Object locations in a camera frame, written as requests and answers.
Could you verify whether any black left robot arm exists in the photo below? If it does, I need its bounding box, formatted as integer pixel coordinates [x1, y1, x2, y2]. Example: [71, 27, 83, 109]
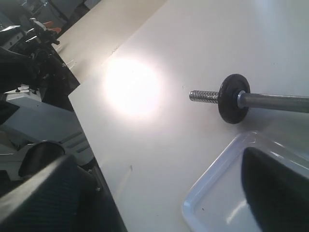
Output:
[0, 18, 80, 111]

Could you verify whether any white rectangular tray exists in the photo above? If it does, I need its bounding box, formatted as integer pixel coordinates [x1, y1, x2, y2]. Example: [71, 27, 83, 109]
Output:
[182, 131, 309, 232]

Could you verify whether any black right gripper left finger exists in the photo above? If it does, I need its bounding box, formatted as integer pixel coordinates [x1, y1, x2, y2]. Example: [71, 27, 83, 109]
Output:
[0, 155, 127, 232]

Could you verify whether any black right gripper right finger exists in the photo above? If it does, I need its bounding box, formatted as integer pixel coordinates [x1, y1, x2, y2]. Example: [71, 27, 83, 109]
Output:
[242, 147, 309, 232]

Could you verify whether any black left weight plate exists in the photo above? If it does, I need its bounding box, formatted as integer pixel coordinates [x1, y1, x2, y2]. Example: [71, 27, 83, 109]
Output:
[218, 74, 250, 124]

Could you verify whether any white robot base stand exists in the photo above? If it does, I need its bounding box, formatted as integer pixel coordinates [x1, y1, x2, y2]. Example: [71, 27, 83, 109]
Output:
[0, 85, 94, 181]

